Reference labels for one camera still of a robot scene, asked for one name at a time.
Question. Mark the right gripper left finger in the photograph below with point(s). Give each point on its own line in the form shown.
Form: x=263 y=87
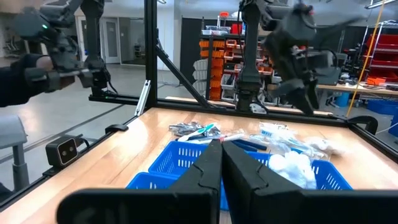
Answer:
x=186 y=205

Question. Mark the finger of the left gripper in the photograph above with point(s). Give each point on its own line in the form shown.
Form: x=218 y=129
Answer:
x=313 y=93
x=303 y=101

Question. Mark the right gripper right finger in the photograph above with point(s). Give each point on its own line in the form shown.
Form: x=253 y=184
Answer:
x=264 y=205

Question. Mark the blue white toothbrush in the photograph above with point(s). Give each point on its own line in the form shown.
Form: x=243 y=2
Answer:
x=280 y=138

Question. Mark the dark blue comb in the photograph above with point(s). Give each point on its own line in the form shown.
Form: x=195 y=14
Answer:
x=252 y=144
x=242 y=148

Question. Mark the green white toothbrush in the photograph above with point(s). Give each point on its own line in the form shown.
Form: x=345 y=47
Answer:
x=199 y=132

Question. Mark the red white toothbrush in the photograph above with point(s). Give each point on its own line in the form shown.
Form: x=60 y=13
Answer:
x=233 y=137

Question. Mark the person's forearm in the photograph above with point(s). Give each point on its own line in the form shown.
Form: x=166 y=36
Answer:
x=18 y=84

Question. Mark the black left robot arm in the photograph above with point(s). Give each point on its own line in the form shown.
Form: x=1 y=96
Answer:
x=248 y=62

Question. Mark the grey equipment box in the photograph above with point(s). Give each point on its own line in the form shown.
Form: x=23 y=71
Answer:
x=329 y=71

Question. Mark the blue bucket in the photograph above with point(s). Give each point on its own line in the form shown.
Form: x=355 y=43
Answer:
x=343 y=99

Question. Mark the wooden workbench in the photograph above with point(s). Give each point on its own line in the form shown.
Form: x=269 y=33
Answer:
x=357 y=88

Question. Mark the black table clamp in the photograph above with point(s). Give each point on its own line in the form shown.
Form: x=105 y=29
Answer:
x=116 y=128
x=363 y=121

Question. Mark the blue storage bins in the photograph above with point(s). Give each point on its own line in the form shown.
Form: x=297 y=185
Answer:
x=384 y=107

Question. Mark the red bin shelf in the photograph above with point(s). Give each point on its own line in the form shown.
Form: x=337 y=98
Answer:
x=382 y=56

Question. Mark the black partition panel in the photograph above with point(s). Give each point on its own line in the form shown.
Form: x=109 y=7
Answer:
x=191 y=46

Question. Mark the grey door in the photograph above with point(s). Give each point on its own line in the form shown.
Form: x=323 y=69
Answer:
x=111 y=40

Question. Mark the person's hand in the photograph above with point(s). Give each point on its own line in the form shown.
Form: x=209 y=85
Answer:
x=46 y=63

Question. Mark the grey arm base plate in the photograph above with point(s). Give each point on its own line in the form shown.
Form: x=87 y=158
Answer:
x=258 y=108

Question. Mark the silver angled frame bracket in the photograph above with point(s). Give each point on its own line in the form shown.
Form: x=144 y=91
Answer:
x=143 y=98

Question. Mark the black table-level camera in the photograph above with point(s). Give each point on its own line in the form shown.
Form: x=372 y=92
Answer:
x=62 y=151

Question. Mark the black aluminium table frame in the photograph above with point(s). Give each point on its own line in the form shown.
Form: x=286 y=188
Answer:
x=150 y=62

